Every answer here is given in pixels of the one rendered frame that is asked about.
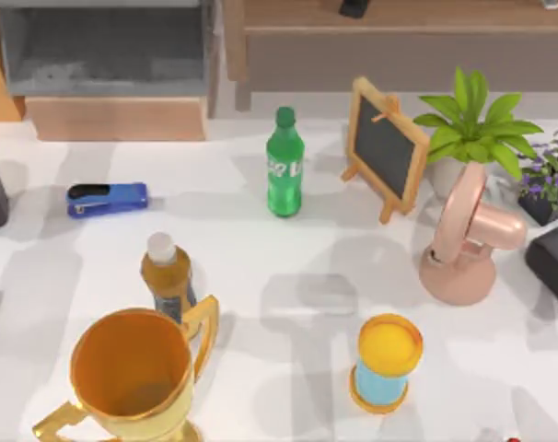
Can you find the green bottle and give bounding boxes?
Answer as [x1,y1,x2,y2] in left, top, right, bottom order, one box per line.
[265,106,306,219]

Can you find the amber bottle with white cap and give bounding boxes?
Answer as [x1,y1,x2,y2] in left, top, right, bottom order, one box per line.
[140,231,198,342]

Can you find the framed blackboard on easel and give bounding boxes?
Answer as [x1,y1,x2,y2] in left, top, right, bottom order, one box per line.
[341,76,431,226]

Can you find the blue and black stapler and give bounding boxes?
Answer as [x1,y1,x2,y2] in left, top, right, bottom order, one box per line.
[65,182,149,219]

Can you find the yellow and blue hourglass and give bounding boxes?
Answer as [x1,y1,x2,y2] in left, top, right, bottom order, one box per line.
[349,313,424,415]

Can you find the pink desk fan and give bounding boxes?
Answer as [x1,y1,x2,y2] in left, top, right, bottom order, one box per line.
[418,162,529,307]

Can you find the pale wooden drawer front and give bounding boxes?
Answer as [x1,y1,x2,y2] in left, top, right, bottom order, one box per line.
[24,95,207,143]

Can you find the wooden shelf unit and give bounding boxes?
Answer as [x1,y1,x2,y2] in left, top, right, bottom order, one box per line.
[225,0,558,113]

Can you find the gold trophy cup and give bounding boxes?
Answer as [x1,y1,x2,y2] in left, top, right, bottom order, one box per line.
[31,294,221,442]

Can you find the green plant in white pot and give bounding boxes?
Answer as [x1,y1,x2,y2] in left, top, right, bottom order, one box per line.
[413,66,546,200]

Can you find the small black object on shelf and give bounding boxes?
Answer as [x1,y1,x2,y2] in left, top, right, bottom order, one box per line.
[337,0,371,18]

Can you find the grey cabinet with dark inside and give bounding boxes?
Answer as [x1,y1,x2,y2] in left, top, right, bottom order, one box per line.
[0,0,221,120]

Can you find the purple flowers in black pot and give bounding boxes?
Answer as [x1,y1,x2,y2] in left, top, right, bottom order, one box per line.
[517,128,558,227]

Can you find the black rounded box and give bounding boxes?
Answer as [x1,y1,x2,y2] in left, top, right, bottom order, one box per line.
[524,226,558,311]

